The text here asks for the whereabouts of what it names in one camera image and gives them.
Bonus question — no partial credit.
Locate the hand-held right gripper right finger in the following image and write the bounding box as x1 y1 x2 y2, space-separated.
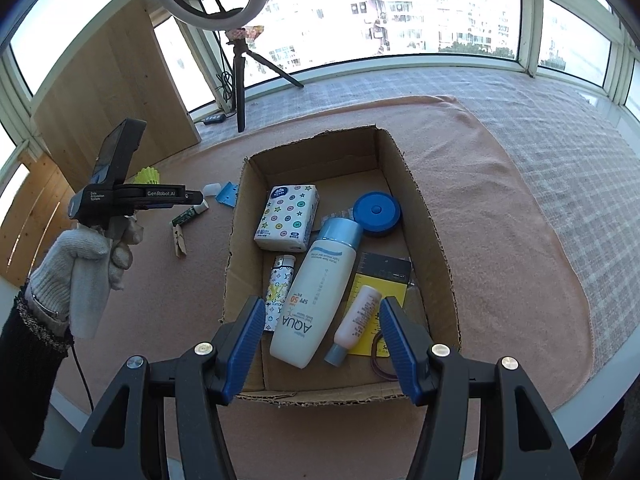
378 296 583 480

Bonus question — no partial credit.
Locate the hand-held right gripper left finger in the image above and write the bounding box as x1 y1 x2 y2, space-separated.
60 296 267 480

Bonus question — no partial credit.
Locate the green white lip balm tube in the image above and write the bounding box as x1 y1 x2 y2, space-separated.
171 199 210 227

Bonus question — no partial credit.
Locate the brown hair tie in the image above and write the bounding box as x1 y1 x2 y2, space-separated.
370 332 401 381

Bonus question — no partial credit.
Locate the small blue plastic piece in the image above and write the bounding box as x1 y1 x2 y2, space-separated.
216 181 240 207

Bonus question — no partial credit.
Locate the pink bottle grey cap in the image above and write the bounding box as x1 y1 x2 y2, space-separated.
324 285 383 367

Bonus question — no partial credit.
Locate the patterned white lighter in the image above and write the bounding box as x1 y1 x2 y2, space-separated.
263 255 296 333

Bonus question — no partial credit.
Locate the white sunscreen bottle blue cap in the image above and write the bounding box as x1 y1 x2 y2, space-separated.
269 217 364 368

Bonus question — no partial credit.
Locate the yellow ruler card package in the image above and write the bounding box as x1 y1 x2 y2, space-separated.
345 251 413 358

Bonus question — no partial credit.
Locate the star print tissue pack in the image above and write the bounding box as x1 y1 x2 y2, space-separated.
253 184 321 253

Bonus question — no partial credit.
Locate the cardboard box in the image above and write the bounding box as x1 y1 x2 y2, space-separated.
219 125 462 406

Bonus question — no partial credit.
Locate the blue round container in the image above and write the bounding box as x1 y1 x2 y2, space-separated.
353 192 403 238

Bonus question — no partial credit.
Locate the person's left hand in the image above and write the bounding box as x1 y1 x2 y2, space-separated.
30 210 146 338

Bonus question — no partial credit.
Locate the yellow plastic shuttlecock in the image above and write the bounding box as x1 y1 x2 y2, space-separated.
132 166 163 186

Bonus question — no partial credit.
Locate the smooth light wooden panel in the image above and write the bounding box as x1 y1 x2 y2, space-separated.
32 0 202 193

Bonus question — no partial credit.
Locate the slatted pine board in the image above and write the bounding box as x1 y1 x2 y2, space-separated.
0 152 76 288

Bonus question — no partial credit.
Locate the black tripod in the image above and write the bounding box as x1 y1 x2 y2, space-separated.
225 27 305 133

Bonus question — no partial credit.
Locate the checkered grey cloth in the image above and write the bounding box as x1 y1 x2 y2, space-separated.
197 67 640 368

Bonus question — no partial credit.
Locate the white framed bay window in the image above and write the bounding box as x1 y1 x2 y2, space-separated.
0 0 640 186

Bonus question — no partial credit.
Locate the black ring light cable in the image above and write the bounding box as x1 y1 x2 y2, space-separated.
215 30 238 116

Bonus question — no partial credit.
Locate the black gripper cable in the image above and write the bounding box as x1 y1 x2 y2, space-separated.
69 342 96 413

